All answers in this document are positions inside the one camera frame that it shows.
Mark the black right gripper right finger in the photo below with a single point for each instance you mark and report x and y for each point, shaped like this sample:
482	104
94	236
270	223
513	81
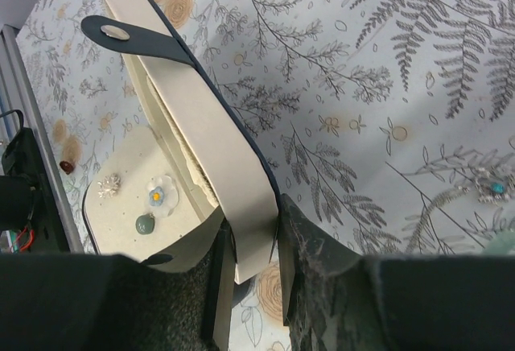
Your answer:
335	299

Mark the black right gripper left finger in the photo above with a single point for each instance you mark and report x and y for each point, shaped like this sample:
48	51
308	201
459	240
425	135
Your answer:
91	302

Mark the cream and navy jewelry box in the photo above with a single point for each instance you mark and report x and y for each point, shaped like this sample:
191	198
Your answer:
191	135

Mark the green stone pendant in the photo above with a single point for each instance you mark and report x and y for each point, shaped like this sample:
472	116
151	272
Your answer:
145	224

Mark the silver snowflake earring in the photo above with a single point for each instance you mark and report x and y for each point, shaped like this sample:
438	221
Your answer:
109	186

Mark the red bead on table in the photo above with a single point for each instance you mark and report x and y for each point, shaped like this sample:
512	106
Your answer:
68	167

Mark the blue flower earring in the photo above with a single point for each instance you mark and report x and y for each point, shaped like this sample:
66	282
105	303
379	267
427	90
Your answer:
163	196

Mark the pale green jade bangle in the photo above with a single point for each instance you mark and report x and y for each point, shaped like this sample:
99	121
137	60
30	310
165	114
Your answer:
501	244

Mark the floral table mat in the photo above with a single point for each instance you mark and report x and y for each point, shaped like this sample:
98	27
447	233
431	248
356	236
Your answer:
389	123

